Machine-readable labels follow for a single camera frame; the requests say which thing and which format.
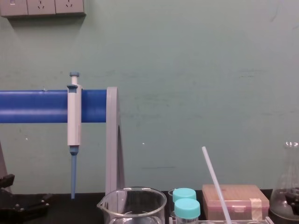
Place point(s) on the small clear glass beaker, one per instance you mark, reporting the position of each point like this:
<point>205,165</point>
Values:
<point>171,194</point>

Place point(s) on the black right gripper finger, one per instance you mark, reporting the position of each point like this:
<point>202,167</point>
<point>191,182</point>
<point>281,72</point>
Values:
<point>293,197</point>

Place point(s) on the clear glass conical flask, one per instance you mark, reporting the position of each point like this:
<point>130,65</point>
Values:
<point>283,177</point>

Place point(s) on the blue pipette stand bar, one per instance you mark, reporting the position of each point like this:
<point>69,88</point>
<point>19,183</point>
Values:
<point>32,106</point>

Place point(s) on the teal capped sample tube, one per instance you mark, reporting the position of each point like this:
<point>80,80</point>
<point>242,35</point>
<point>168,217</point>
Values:
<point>187,208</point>
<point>184,193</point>

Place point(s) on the large clear glass beaker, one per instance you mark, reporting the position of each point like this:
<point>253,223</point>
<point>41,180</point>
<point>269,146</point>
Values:
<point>130,207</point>

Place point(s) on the pink box with tape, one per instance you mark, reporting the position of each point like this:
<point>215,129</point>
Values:
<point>243,200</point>

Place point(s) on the grey wall socket panel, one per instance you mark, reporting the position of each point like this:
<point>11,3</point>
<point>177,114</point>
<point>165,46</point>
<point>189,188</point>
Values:
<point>42,8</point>

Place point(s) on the white and blue pipette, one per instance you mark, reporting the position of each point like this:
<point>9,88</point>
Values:
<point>74,116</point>

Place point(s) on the grey pipette stand upright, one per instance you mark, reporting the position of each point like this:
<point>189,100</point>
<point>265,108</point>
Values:
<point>112,140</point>

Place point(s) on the clear plastic tube rack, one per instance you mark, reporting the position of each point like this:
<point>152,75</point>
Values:
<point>245,222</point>

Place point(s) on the white stirring rod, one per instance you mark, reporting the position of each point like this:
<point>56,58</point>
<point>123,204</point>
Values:
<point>215,179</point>

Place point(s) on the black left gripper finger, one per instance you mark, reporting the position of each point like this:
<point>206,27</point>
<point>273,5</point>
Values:
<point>30,205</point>
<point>7,180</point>

